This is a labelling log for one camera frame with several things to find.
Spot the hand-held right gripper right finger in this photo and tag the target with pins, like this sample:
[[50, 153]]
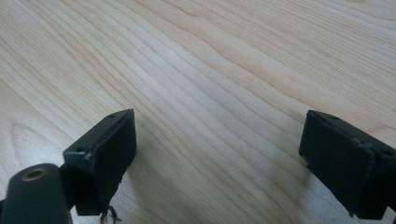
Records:
[[342, 161]]

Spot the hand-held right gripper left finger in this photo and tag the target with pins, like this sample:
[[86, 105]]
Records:
[[106, 161]]

